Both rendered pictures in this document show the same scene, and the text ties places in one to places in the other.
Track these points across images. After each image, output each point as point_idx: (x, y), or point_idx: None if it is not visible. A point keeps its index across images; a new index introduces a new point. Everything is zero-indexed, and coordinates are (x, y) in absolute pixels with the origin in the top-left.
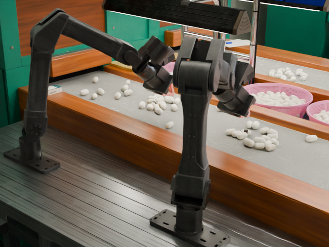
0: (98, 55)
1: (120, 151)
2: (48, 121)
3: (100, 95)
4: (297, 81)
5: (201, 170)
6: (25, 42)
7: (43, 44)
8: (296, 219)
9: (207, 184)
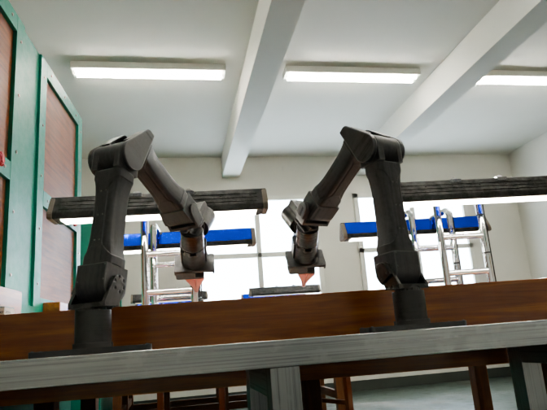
0: (12, 297)
1: (199, 336)
2: (11, 355)
3: None
4: None
5: (412, 243)
6: None
7: (133, 158)
8: (466, 304)
9: None
